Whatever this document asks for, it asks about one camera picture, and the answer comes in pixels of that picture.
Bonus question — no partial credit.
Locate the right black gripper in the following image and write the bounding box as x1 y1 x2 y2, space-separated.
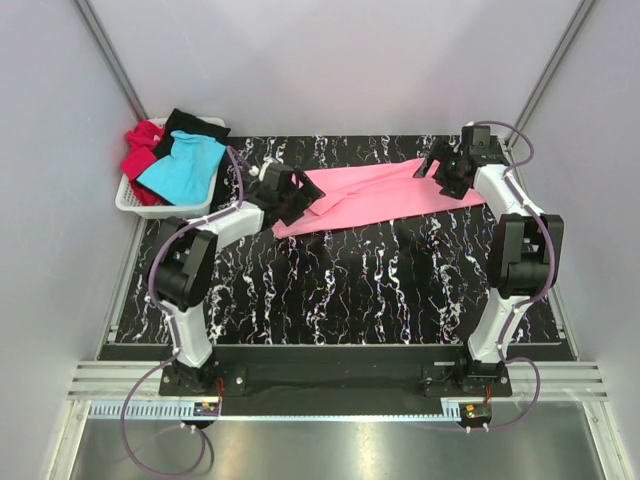
412 139 468 201

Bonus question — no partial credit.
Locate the pink t shirt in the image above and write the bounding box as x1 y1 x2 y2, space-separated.
272 158 484 238

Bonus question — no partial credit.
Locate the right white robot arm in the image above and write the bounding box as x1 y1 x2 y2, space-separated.
414 121 564 397

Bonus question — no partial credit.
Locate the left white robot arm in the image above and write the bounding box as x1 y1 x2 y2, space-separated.
147 163 325 396

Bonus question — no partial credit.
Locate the cyan t shirt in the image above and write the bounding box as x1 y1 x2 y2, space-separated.
137 130 226 206

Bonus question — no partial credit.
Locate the black t shirt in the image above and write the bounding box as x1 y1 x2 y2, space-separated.
153 108 231 159

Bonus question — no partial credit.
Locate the red t shirt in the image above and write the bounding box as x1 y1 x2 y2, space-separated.
120 120 164 206

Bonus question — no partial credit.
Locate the white plastic basket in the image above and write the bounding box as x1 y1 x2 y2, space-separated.
115 117 218 219

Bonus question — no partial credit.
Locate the left control board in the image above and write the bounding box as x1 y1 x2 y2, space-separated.
193 402 221 417

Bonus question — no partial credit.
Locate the control board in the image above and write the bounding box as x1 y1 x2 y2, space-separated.
462 402 492 420
193 402 221 417

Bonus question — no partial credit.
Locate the right control board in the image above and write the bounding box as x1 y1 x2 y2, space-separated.
462 402 492 420

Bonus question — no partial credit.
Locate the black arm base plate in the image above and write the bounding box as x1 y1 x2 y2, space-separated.
159 345 513 417

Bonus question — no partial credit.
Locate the aluminium frame rail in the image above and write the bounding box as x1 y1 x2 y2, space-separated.
69 361 607 402

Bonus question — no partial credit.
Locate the white slotted cable duct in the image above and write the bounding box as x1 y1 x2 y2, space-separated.
88 400 217 421

